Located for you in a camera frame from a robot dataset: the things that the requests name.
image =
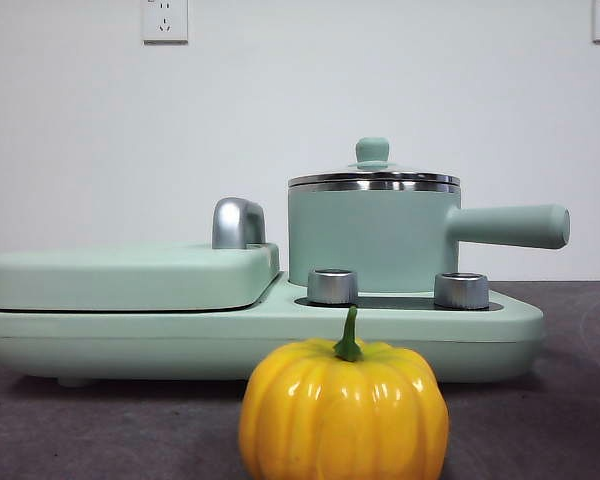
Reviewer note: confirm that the glass lid with green knob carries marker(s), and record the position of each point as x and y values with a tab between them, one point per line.
372	150

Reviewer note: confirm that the yellow toy pumpkin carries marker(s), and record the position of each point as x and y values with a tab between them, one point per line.
340	415

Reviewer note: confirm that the silver control knob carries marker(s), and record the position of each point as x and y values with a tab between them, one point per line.
461	290
331	287

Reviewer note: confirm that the black control panel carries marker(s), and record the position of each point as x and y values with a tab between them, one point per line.
395	302

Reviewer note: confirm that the mint green breakfast machine base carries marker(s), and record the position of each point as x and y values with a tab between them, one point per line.
180	345

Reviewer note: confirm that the mint green griddle cover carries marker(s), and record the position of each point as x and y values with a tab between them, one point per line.
130	275

